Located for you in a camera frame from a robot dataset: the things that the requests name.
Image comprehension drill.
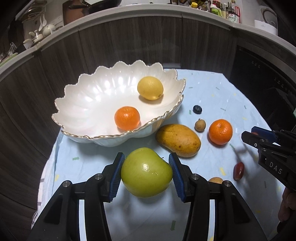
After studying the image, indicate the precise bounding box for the red grape tomato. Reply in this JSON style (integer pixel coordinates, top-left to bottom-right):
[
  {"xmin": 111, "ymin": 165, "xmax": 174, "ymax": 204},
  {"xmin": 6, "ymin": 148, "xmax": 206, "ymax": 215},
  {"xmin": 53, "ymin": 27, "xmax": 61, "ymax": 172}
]
[{"xmin": 233, "ymin": 162, "xmax": 245, "ymax": 181}]

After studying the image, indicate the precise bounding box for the orange tangerine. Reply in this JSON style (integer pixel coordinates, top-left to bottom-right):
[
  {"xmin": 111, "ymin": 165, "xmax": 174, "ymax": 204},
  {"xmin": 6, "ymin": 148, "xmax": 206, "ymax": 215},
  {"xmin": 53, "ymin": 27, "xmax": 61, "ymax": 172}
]
[
  {"xmin": 114, "ymin": 106, "xmax": 140, "ymax": 131},
  {"xmin": 208, "ymin": 119, "xmax": 233, "ymax": 146}
]

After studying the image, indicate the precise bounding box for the yellow mango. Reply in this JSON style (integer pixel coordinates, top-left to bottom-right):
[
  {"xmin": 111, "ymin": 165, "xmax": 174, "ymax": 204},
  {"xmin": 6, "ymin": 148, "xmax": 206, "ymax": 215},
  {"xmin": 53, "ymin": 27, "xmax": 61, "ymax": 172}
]
[{"xmin": 156, "ymin": 124, "xmax": 201, "ymax": 158}]

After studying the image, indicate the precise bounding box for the green apple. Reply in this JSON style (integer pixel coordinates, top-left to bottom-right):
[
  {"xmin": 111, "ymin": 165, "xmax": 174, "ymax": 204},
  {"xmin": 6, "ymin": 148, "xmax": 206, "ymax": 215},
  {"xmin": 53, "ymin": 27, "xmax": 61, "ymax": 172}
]
[{"xmin": 121, "ymin": 148, "xmax": 173, "ymax": 198}]

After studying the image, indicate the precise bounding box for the person right hand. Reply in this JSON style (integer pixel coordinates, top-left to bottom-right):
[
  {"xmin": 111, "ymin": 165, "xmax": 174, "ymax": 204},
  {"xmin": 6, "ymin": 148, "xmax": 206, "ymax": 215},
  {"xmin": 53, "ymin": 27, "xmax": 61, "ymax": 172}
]
[{"xmin": 278, "ymin": 187, "xmax": 296, "ymax": 222}]

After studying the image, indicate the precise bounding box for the light blue tablecloth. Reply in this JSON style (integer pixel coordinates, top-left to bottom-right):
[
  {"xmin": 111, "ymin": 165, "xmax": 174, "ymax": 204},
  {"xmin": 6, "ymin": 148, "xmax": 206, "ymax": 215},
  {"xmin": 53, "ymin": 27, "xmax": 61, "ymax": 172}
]
[{"xmin": 37, "ymin": 70, "xmax": 284, "ymax": 240}]

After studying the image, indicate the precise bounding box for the dark blueberry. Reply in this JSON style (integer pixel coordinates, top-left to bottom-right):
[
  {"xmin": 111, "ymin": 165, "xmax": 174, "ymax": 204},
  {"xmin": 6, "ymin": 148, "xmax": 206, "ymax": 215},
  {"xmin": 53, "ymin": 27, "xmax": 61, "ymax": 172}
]
[{"xmin": 193, "ymin": 105, "xmax": 202, "ymax": 114}]

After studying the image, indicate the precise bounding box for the white rice cooker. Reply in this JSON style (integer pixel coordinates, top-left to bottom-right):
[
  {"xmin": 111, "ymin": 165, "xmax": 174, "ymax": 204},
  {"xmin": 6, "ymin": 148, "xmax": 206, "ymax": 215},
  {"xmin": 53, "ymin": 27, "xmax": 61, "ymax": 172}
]
[{"xmin": 254, "ymin": 6, "xmax": 278, "ymax": 36}]

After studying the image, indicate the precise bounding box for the white scalloped ceramic bowl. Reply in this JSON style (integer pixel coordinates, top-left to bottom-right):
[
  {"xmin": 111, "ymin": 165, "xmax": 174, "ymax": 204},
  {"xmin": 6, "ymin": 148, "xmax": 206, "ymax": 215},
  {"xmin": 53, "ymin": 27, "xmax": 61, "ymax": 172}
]
[{"xmin": 52, "ymin": 60, "xmax": 186, "ymax": 147}]

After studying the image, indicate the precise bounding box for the yellow lemon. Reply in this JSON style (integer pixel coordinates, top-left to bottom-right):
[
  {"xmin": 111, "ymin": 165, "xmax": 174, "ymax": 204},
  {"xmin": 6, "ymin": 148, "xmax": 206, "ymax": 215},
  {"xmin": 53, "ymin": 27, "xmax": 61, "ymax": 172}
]
[{"xmin": 137, "ymin": 76, "xmax": 164, "ymax": 100}]

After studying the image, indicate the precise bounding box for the dark soy sauce bottle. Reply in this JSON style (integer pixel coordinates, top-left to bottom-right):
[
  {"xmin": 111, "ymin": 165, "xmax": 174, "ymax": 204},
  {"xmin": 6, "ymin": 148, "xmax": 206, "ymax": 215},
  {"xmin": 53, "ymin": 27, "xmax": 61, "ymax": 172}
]
[{"xmin": 227, "ymin": 0, "xmax": 239, "ymax": 23}]

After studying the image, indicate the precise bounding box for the orange tangerine in bowl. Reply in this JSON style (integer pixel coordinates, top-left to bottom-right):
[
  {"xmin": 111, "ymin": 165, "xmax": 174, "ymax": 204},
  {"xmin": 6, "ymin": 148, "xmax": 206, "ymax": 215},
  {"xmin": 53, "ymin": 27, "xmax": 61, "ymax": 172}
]
[{"xmin": 114, "ymin": 106, "xmax": 140, "ymax": 131}]

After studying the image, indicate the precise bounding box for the green lidded container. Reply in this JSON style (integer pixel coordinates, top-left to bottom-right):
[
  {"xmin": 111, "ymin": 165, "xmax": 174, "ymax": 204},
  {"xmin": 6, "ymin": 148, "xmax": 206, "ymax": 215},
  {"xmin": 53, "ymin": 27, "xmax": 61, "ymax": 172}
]
[{"xmin": 210, "ymin": 4, "xmax": 222, "ymax": 16}]

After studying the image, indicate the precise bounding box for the white teapot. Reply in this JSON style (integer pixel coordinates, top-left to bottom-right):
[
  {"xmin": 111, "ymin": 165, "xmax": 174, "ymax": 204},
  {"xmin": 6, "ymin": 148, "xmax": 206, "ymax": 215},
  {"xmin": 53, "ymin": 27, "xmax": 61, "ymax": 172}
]
[{"xmin": 42, "ymin": 24, "xmax": 56, "ymax": 37}]

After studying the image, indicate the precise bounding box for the wooden cutting board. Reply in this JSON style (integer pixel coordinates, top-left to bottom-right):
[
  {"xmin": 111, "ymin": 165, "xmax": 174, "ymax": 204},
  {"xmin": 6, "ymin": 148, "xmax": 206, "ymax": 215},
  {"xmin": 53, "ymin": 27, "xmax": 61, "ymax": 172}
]
[{"xmin": 62, "ymin": 0, "xmax": 89, "ymax": 25}]

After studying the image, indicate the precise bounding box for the black wok pan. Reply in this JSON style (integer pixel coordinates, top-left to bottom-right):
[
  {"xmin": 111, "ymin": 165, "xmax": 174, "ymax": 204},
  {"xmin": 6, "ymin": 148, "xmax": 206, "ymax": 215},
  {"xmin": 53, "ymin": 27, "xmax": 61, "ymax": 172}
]
[{"xmin": 68, "ymin": 0, "xmax": 122, "ymax": 14}]

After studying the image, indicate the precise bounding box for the black wire spice rack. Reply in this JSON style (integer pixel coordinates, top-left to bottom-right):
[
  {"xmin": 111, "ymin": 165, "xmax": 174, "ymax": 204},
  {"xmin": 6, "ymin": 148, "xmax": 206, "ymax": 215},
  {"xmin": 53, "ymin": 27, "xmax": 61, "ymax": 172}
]
[{"xmin": 170, "ymin": 0, "xmax": 211, "ymax": 11}]

